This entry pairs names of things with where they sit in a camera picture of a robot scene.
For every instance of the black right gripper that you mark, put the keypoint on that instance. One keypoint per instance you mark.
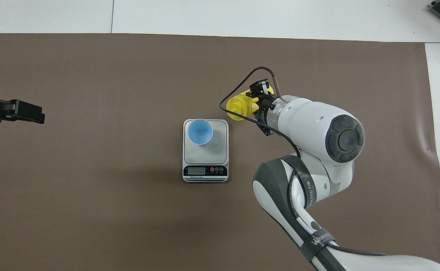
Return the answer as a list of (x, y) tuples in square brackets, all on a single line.
[(268, 111)]

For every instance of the yellow squeeze bottle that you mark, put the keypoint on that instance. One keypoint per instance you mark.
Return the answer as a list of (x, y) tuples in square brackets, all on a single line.
[(240, 105)]

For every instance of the light blue plastic cup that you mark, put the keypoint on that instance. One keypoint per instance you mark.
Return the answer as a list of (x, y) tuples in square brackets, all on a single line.
[(200, 131)]

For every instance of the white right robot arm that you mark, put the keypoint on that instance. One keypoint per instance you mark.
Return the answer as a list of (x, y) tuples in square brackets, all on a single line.
[(310, 128)]

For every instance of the silver digital kitchen scale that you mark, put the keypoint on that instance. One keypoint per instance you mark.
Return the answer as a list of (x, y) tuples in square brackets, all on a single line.
[(205, 158)]

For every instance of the brown paper table mat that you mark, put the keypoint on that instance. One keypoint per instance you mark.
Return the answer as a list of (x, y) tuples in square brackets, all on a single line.
[(129, 226)]

